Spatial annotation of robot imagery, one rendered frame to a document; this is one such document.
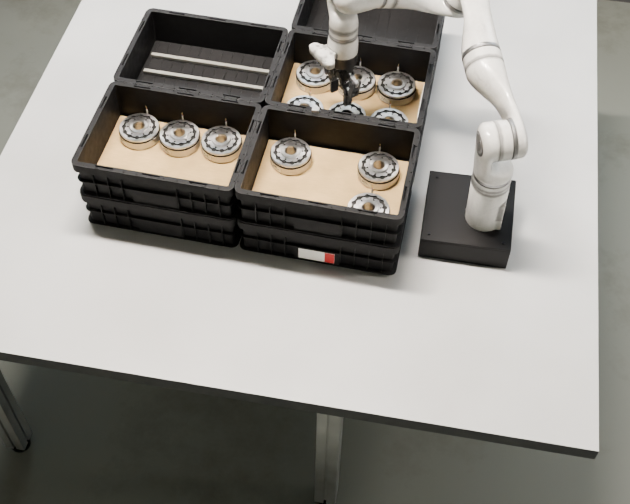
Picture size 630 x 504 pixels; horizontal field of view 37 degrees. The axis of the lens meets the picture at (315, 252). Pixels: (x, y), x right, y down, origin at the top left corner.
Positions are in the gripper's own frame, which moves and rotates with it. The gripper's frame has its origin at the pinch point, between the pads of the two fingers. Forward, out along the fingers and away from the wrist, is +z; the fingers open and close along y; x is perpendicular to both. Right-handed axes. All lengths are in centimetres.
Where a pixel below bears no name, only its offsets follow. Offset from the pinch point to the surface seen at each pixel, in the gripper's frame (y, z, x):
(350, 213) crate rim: -35.1, -0.8, 20.9
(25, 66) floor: 161, 90, 42
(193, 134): 12.0, 5.1, 36.7
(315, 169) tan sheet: -12.2, 8.4, 15.5
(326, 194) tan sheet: -20.5, 8.5, 17.7
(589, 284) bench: -70, 22, -27
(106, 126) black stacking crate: 25, 4, 54
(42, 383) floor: 22, 91, 94
